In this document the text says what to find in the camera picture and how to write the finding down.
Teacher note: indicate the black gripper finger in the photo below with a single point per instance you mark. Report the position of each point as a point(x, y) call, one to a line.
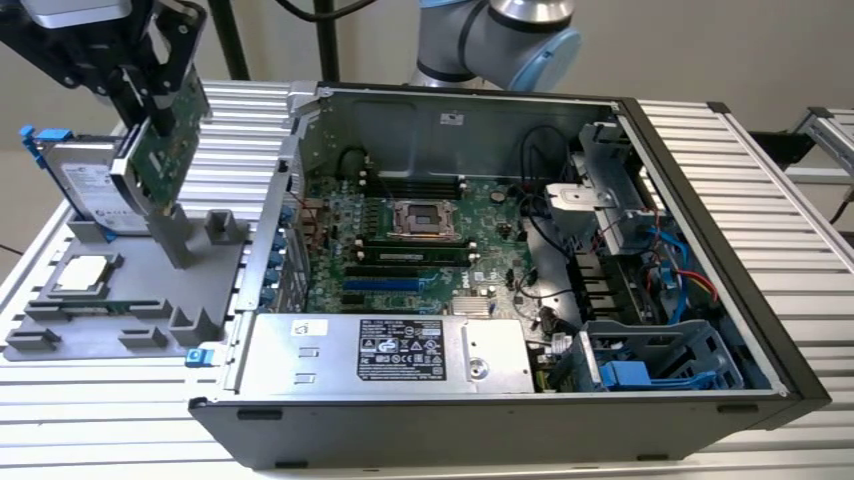
point(162, 117)
point(127, 90)

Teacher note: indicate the grey plastic disk bay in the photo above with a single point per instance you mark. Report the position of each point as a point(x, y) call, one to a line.
point(641, 340)

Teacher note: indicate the grey parts rack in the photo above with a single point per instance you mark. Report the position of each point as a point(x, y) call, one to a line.
point(134, 300)

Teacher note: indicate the coin cell battery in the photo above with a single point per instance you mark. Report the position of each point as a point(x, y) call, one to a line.
point(498, 195)

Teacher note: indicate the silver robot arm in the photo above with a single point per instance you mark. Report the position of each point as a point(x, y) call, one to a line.
point(468, 40)

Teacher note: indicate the long black expansion slot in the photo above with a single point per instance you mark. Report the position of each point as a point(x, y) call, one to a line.
point(388, 272)

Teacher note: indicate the green RAM stick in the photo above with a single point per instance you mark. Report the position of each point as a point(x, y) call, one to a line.
point(408, 257)

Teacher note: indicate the blue drive carrier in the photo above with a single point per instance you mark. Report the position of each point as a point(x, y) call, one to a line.
point(624, 375)

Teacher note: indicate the metal drive cage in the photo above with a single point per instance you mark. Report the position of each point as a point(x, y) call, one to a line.
point(621, 200)

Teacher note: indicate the blue case latch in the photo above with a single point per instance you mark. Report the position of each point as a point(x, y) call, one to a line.
point(199, 358)

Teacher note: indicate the white barcode sticker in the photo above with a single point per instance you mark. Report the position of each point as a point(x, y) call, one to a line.
point(453, 119)

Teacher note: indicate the blue slot latch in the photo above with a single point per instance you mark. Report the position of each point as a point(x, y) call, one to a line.
point(287, 215)
point(270, 278)
point(279, 242)
point(274, 261)
point(267, 295)

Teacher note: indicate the CPU socket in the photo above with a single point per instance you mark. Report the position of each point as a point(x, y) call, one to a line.
point(422, 217)

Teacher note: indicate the hard disk in blue carrier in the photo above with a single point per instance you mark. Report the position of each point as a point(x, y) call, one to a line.
point(81, 185)

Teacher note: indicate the silver power supply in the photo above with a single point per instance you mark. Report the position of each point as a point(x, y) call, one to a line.
point(334, 360)

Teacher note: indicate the black grey PC case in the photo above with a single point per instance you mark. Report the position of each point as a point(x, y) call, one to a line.
point(468, 430)

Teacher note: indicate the black metal post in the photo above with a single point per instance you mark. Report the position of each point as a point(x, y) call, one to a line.
point(326, 45)
point(230, 40)

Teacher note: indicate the silver CPU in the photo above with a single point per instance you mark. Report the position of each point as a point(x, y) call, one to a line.
point(82, 274)

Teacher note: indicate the silver chipset heat sink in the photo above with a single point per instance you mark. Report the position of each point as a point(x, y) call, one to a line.
point(474, 306)

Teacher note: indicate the aluminium frame rail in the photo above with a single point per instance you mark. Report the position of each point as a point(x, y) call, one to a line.
point(828, 125)

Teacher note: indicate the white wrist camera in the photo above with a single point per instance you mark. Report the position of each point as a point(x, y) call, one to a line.
point(81, 12)

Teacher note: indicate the green motherboard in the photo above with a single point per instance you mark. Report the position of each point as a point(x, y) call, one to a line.
point(494, 235)

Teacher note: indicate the blue expansion slot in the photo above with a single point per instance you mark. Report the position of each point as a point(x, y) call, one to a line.
point(384, 285)

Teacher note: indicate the short black expansion slot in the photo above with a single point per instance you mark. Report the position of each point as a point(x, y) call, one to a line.
point(354, 298)

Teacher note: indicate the graphics card with black cooler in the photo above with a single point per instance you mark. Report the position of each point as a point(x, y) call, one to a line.
point(167, 170)

